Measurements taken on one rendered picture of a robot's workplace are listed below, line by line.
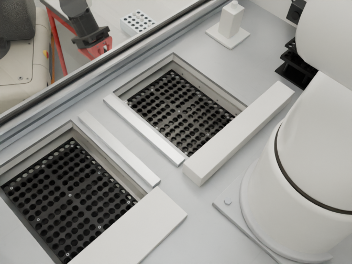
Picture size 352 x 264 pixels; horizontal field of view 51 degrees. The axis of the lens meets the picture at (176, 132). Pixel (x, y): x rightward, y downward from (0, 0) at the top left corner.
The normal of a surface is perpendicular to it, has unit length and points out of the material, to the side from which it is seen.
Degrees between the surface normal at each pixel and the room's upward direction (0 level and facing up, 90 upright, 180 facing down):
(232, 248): 0
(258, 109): 0
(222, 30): 90
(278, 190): 90
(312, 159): 75
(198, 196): 0
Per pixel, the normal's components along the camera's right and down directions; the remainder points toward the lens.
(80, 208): 0.07, -0.58
